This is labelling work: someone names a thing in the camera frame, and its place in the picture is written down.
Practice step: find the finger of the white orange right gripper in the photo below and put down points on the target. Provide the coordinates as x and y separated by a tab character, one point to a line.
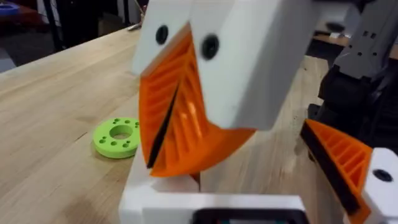
155	93
242	71

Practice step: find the white orange left gripper right finger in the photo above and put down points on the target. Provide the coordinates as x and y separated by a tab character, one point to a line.
348	161

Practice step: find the bare white left gripper left finger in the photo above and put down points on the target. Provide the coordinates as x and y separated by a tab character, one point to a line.
136	186

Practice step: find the green disc with holes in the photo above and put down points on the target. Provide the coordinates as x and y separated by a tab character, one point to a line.
104	143

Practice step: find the blue round object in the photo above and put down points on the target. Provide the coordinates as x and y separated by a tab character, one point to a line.
7	8

